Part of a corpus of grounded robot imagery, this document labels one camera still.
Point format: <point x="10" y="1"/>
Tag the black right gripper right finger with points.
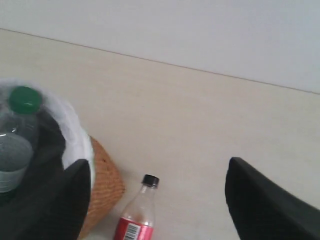
<point x="262" y="210"/>

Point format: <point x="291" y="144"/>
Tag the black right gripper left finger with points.
<point x="52" y="200"/>

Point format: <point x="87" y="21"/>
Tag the green-cap clear water bottle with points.
<point x="19" y="134"/>

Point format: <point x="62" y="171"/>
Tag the red-label black-cap clear bottle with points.
<point x="137" y="220"/>

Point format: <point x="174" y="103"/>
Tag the woven wicker waste basket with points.
<point x="107" y="190"/>

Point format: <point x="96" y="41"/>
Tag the white plastic bin liner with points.
<point x="78" y="143"/>

